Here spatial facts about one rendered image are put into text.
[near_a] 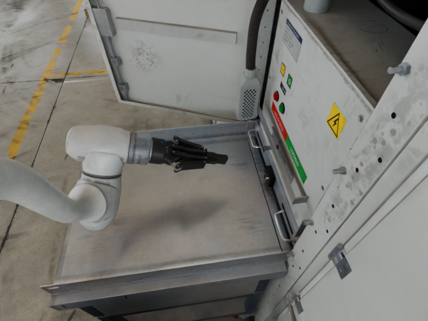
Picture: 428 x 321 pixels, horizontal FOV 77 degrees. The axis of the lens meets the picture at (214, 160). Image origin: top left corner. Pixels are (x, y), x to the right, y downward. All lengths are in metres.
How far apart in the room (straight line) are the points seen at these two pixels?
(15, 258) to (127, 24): 1.58
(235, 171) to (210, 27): 0.52
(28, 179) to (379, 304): 0.54
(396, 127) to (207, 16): 0.78
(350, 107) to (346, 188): 0.15
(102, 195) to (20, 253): 1.46
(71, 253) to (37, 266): 1.08
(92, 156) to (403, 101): 0.64
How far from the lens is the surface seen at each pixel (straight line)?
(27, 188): 0.51
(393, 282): 0.43
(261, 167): 1.06
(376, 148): 0.43
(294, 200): 0.74
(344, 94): 0.57
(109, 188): 0.76
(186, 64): 1.15
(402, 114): 0.39
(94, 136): 0.74
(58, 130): 2.77
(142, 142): 0.75
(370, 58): 0.65
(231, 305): 1.53
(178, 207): 0.96
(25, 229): 2.23
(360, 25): 0.77
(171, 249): 0.89
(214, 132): 1.15
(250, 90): 0.93
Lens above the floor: 1.67
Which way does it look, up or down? 50 degrees down
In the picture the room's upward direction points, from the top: straight up
